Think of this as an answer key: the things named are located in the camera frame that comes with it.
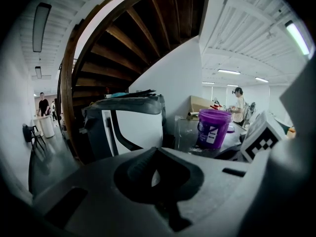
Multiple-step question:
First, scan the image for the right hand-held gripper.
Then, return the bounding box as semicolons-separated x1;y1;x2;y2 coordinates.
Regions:
238;55;316;237

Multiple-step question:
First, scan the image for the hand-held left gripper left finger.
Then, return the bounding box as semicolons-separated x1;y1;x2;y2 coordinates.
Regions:
31;147;184;237

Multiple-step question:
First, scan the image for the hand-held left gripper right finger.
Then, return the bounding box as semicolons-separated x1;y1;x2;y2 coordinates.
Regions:
152;147;272;237

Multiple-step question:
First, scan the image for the purple detergent powder bucket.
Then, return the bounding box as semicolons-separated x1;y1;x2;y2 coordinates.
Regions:
196;109;233;150

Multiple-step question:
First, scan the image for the clear plastic box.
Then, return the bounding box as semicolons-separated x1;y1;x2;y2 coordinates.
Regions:
173;115;200;151

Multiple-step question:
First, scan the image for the white round table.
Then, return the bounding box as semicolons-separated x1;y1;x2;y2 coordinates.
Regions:
33;116;55;139

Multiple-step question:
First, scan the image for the black chair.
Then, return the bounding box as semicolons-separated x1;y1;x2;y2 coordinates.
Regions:
22;123;47;153

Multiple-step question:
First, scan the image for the red white object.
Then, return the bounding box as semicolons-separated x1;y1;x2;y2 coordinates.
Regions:
209;99;223;111

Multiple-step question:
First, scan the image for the brown cardboard box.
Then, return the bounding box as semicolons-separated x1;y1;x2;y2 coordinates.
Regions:
188;95;216;119

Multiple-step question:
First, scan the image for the wooden spiral staircase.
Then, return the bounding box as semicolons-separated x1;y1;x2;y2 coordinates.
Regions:
57;0;212;163

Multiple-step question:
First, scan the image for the long black ceiling lamp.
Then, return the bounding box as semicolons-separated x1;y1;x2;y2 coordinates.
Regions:
32;2;52;53

